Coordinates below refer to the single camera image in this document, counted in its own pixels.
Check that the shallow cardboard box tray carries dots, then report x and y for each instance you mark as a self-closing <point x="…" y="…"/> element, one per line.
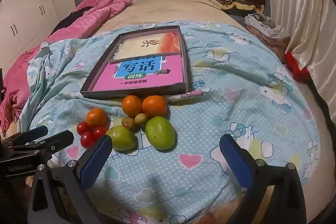
<point x="105" y="95"/>

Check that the small brown-green longan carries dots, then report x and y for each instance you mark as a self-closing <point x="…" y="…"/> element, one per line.
<point x="141" y="118"/>
<point x="128" y="123"/>

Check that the white wardrobe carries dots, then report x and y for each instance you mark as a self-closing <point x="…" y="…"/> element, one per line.
<point x="23" y="11"/>

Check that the small orange mandarin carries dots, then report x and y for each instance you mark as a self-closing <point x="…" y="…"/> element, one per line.
<point x="96" y="117"/>

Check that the red cherry tomato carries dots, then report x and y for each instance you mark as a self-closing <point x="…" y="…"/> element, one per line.
<point x="88" y="140"/>
<point x="100" y="132"/>
<point x="82" y="128"/>

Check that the pink quilt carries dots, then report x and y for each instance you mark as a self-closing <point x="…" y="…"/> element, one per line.
<point x="92" y="16"/>

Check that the patterned bag with clothes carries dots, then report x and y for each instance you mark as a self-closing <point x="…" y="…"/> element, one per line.
<point x="265" y="29"/>

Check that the pink book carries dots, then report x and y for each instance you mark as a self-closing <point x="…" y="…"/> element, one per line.
<point x="170" y="77"/>

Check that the beige and orange book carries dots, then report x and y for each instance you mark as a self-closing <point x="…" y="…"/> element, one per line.
<point x="131" y="48"/>

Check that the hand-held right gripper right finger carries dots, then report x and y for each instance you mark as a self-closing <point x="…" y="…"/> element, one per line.
<point x="235" y="158"/>

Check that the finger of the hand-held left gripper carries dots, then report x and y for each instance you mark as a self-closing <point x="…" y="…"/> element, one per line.
<point x="56" y="139"/>
<point x="34" y="132"/>

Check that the blue cartoon printed blanket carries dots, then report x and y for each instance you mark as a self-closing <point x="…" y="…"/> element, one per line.
<point x="210" y="121"/>

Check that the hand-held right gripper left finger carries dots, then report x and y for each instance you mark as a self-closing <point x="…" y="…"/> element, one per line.
<point x="95" y="158"/>

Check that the black garment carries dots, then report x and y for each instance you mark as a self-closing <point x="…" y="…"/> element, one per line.
<point x="68" y="19"/>

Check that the green jujube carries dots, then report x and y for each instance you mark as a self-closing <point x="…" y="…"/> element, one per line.
<point x="160" y="132"/>
<point x="123" y="138"/>

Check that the red plastic bag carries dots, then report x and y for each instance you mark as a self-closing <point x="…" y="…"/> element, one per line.
<point x="296" y="66"/>

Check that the cream satin curtain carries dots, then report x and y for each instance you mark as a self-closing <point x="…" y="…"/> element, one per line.
<point x="302" y="16"/>

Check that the beige blanket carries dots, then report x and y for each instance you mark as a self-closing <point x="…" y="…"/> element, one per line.
<point x="170" y="8"/>

